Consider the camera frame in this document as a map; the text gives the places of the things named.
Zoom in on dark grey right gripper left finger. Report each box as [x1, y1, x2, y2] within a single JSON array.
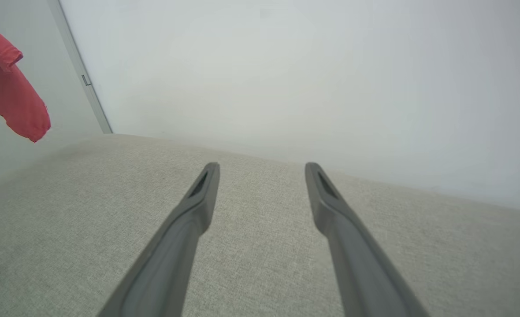
[[97, 162, 220, 317]]

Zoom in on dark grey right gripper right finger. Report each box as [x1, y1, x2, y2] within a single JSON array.
[[305, 162, 429, 317]]

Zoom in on red Bulls jersey white sleeves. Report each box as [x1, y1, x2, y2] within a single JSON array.
[[0, 21, 52, 143]]

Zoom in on grey fabric sofa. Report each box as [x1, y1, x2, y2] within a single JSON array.
[[0, 133, 520, 317]]

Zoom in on grey wall trim strip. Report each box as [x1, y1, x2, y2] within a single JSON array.
[[47, 0, 113, 134]]

